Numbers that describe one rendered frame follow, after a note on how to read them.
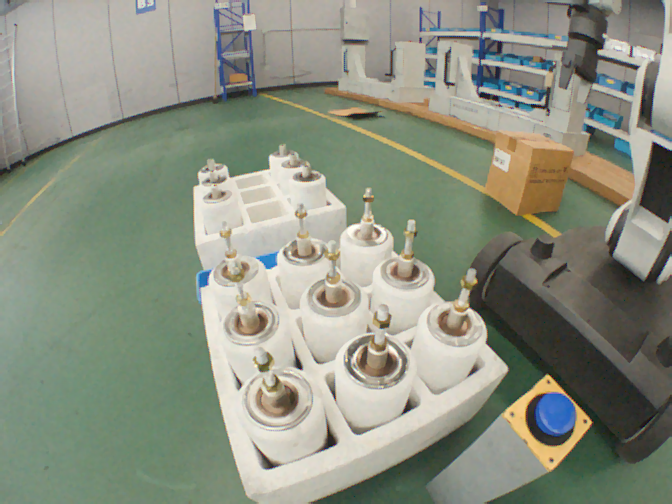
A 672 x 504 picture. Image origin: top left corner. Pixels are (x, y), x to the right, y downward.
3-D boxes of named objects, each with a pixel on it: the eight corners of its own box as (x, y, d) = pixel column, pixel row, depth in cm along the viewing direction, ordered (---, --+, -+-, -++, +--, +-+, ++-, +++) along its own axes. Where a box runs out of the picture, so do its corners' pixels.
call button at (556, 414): (546, 394, 21) (557, 383, 20) (572, 423, 18) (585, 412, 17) (521, 418, 20) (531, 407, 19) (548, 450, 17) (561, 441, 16)
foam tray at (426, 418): (374, 295, 77) (379, 236, 67) (472, 418, 48) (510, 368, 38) (224, 345, 65) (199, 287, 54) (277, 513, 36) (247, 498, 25)
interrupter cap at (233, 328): (215, 343, 35) (214, 339, 35) (234, 301, 41) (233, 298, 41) (272, 350, 35) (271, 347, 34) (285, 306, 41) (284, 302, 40)
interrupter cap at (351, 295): (334, 327, 38) (334, 324, 37) (295, 299, 42) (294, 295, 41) (372, 296, 42) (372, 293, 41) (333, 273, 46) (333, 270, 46)
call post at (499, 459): (456, 465, 41) (546, 374, 23) (478, 494, 36) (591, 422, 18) (423, 486, 39) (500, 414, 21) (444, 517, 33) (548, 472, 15)
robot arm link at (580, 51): (572, 76, 48) (582, 34, 42) (606, 87, 41) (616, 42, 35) (549, 56, 44) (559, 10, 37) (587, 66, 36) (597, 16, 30)
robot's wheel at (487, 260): (502, 282, 79) (523, 223, 68) (514, 292, 75) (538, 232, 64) (454, 307, 73) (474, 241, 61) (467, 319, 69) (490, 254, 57)
